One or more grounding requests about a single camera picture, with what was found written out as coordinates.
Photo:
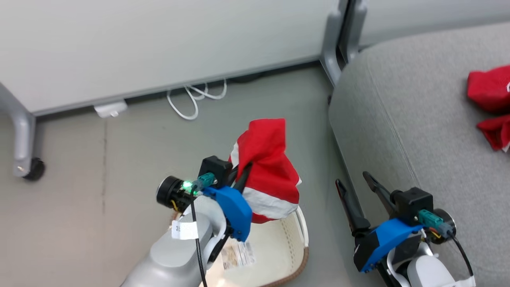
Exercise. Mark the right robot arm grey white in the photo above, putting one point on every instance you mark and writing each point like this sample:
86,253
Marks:
428,271

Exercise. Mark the black left wrist cylinder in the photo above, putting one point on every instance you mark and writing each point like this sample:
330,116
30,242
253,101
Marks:
171,194

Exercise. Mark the black caster wheel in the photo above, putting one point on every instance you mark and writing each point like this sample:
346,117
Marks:
35,169

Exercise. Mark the cream woven laundry basket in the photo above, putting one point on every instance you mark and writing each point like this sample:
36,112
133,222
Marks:
279,239

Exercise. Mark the teal right camera connector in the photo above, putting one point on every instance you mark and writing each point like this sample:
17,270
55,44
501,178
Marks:
430,219

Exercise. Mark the black wrist cylinder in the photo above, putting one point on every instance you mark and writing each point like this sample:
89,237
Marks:
171,194
447,223

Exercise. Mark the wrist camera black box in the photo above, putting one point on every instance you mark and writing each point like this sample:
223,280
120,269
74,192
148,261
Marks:
215,169
416,201

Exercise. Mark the teal camera connector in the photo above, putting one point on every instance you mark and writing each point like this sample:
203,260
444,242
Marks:
206,181
430,219

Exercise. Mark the white paper tag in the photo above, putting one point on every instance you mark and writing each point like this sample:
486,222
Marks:
184,230

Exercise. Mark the grey fabric sofa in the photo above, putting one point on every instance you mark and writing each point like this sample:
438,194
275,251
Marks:
418,119

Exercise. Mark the black right wrist cylinder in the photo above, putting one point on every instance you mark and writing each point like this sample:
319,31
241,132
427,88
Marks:
447,223

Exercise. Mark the red and white cloth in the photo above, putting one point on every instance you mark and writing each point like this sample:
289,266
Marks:
271,167

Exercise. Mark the white partition panel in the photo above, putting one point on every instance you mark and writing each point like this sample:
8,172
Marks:
159,48
438,16

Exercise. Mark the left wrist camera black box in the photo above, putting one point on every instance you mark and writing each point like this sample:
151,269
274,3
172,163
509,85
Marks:
215,169

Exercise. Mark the teal left camera connector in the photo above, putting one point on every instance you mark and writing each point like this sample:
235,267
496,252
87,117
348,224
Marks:
206,181

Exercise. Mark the left gripper blue housing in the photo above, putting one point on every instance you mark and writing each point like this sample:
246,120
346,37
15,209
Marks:
235,211

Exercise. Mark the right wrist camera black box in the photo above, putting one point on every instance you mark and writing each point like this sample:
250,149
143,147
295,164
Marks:
416,201

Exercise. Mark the printed basket label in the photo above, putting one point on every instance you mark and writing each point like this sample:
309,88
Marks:
238,255

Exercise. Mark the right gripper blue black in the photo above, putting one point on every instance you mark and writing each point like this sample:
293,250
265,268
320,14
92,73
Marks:
382,241

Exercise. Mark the grey partition leg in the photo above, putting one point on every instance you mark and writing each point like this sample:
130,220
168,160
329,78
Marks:
330,48
355,28
22,131

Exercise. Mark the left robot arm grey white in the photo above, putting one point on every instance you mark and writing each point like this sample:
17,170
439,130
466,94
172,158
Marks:
171,259

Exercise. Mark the white power adapter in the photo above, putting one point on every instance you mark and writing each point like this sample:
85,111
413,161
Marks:
110,108

